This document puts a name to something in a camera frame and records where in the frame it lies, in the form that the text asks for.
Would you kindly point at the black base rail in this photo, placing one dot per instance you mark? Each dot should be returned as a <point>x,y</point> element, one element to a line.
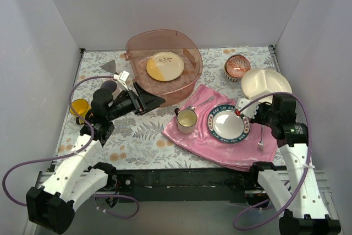
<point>195,184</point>

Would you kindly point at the beige cup purple interior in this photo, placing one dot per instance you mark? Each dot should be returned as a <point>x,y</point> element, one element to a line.
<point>112,86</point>

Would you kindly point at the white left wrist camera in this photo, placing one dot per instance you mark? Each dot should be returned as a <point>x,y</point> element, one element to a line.
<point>122,79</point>

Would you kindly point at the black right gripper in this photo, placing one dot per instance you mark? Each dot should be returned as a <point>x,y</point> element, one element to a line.
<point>260,115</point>

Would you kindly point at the cream and yellow floral plate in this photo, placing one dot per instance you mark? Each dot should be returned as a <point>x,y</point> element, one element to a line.
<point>165,66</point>

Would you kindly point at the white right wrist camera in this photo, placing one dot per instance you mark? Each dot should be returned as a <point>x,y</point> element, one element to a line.
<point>247,108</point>

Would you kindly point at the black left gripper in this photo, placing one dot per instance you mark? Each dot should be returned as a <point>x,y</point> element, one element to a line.
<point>139,100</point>

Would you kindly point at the silver spoon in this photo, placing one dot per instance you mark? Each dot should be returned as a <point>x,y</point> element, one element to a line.
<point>206,101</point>

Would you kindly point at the cream divided plate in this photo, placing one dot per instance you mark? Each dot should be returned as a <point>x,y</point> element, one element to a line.
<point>258,82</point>

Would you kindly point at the cream enamel mug black rim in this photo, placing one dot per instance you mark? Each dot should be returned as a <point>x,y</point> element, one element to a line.
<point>186,120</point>

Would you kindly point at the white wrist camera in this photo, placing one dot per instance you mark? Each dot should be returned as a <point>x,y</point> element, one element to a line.
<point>122,79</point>
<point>247,108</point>

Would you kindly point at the metal spatula wooden handle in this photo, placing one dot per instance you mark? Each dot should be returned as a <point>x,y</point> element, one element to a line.
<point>110,67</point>

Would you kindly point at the red patterned bowl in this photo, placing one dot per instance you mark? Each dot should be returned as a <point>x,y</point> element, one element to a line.
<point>237,61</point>

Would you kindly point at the yellow enamel mug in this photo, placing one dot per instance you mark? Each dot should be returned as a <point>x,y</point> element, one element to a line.
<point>80,107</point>

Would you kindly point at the green rimmed white plate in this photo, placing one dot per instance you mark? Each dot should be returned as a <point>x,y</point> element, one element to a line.
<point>226,126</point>

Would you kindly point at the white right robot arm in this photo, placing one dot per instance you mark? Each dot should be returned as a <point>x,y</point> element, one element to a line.
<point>301,208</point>

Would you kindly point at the silver fork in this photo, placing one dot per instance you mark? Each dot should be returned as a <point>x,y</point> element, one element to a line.
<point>260,143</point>

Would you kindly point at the pink translucent plastic bin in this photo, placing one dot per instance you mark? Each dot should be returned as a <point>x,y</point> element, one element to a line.
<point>142,46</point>

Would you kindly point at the pink satin cloth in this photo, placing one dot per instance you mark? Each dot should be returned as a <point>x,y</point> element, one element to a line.
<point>200,142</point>

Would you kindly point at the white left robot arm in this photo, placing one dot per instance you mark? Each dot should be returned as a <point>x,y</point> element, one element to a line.
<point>54,203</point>

